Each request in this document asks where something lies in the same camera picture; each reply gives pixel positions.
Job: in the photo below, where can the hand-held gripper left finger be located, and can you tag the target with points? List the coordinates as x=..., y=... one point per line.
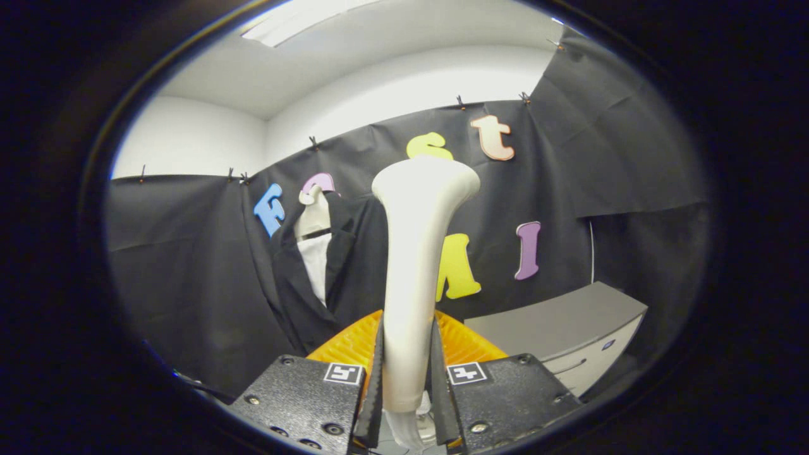
x=303, y=398

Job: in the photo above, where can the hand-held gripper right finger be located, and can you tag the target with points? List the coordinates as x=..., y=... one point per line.
x=505, y=398

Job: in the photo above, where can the black blazer jacket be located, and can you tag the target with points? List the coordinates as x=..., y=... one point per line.
x=354, y=278

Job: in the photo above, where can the white garment steamer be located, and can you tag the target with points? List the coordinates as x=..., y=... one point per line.
x=414, y=265

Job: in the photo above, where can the grey cabinet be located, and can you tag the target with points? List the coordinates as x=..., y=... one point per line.
x=556, y=322

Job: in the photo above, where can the white mannequin torso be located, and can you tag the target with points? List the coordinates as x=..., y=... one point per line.
x=316, y=265

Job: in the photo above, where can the black backdrop cloth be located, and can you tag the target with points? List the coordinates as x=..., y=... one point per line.
x=189, y=265

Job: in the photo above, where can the ceiling light panel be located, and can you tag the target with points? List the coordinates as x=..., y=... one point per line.
x=297, y=19

